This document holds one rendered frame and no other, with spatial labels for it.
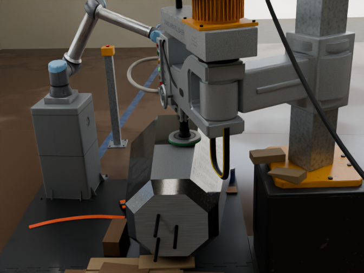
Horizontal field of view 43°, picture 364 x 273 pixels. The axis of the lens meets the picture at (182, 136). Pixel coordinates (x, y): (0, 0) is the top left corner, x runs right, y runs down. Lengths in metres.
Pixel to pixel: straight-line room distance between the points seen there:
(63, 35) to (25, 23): 0.84
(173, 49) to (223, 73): 0.66
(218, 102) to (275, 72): 0.34
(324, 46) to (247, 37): 0.54
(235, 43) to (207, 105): 0.35
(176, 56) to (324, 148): 1.01
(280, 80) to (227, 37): 0.47
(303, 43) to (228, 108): 0.56
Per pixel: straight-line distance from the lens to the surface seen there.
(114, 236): 3.38
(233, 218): 3.71
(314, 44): 2.50
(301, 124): 2.73
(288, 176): 2.64
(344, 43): 2.57
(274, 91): 2.40
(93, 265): 3.00
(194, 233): 2.71
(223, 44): 2.07
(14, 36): 10.80
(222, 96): 2.21
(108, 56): 4.79
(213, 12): 2.12
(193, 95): 2.47
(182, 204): 2.61
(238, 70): 2.20
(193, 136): 3.04
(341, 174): 2.79
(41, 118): 3.92
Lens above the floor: 2.05
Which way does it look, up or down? 23 degrees down
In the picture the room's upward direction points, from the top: 3 degrees counter-clockwise
